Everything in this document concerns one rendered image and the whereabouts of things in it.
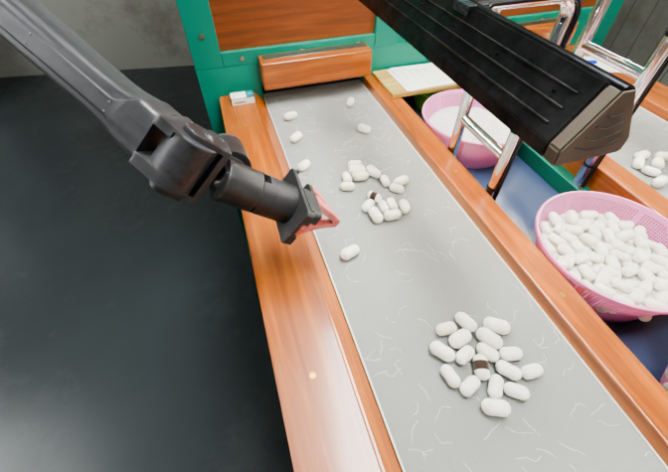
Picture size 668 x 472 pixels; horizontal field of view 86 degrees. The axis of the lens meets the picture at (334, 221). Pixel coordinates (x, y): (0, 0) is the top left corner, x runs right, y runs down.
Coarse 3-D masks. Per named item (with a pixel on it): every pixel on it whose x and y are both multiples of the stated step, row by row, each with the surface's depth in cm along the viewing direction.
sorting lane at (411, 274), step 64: (320, 128) 91; (384, 128) 91; (320, 192) 75; (384, 192) 75; (448, 192) 75; (384, 256) 63; (448, 256) 63; (384, 320) 55; (448, 320) 55; (512, 320) 55; (384, 384) 49; (576, 384) 49; (448, 448) 44; (512, 448) 44; (576, 448) 44; (640, 448) 44
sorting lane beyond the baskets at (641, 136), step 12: (636, 120) 94; (648, 120) 94; (660, 120) 94; (636, 132) 90; (648, 132) 90; (660, 132) 90; (624, 144) 86; (636, 144) 86; (648, 144) 86; (660, 144) 86; (612, 156) 83; (624, 156) 83; (648, 180) 77; (660, 192) 75
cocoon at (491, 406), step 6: (486, 402) 45; (492, 402) 45; (498, 402) 45; (504, 402) 45; (486, 408) 45; (492, 408) 45; (498, 408) 45; (504, 408) 45; (510, 408) 45; (492, 414) 45; (498, 414) 45; (504, 414) 45
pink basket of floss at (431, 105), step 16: (432, 96) 96; (448, 96) 100; (432, 112) 99; (432, 128) 86; (448, 144) 86; (464, 144) 83; (480, 144) 81; (464, 160) 88; (480, 160) 87; (496, 160) 89
